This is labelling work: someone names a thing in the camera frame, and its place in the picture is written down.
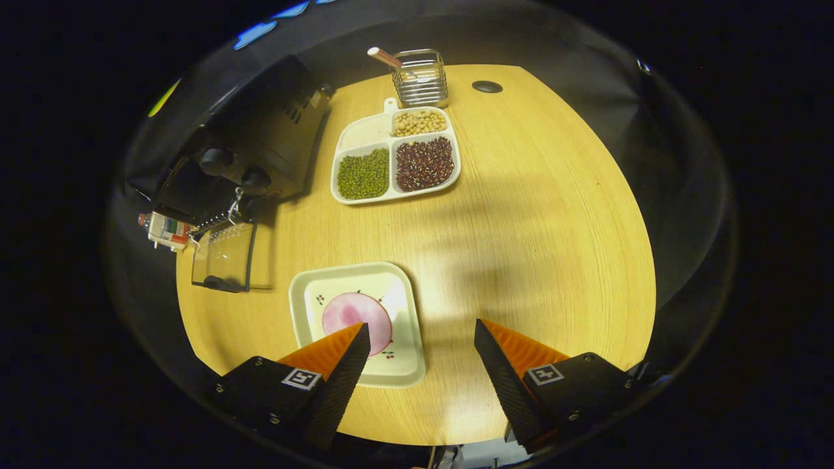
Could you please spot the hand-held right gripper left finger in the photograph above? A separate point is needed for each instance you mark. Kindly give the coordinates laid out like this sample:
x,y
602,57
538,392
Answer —
x,y
339,384

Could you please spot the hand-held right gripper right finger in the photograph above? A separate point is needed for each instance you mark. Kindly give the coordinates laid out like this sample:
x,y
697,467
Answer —
x,y
505,384

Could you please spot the pink ham slice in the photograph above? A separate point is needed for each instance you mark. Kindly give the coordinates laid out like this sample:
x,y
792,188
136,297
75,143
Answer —
x,y
352,312

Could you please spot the cream square plate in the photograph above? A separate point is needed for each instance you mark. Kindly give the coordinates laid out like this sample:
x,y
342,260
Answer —
x,y
313,286

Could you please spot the black electric oven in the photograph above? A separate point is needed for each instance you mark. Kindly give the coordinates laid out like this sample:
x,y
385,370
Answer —
x,y
267,124

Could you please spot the metal oven rack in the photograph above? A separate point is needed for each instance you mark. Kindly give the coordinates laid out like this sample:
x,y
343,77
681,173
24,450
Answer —
x,y
215,223

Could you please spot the pile of green mung beans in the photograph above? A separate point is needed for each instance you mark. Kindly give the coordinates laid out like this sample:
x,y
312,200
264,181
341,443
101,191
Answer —
x,y
363,174

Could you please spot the pile of red beans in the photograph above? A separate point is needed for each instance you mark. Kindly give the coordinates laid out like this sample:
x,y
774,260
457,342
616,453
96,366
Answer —
x,y
425,163

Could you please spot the white divided tray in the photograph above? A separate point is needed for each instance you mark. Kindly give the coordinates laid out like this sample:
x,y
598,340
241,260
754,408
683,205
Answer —
x,y
365,133

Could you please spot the pile of soybeans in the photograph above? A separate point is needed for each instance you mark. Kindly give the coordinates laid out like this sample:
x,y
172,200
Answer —
x,y
419,122

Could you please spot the pink striped stick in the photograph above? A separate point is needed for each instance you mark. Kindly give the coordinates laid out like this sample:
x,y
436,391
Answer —
x,y
384,58

